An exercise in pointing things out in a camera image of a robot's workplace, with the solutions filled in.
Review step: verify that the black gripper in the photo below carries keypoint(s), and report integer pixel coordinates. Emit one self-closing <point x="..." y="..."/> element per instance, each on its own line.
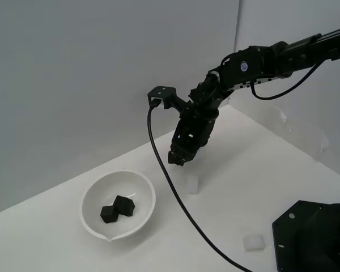
<point x="195" y="127"/>

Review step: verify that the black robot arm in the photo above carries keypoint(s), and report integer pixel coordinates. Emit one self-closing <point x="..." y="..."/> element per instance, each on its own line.
<point x="260" y="65"/>

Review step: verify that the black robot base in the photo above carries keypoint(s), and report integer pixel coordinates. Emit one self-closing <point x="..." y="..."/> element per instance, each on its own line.
<point x="300" y="235"/>

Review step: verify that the white bowl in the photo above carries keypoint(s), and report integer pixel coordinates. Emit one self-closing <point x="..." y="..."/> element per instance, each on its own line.
<point x="102" y="192"/>

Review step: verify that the white foam cube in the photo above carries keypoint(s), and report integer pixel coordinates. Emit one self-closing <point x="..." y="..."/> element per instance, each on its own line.
<point x="253" y="242"/>
<point x="193" y="185"/>

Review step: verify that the clear plastic sheet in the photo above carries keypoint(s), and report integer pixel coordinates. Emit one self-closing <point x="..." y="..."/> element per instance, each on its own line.
<point x="282" y="116"/>

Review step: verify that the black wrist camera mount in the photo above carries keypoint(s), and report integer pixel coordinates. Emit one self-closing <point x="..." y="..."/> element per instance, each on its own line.
<point x="161" y="93"/>

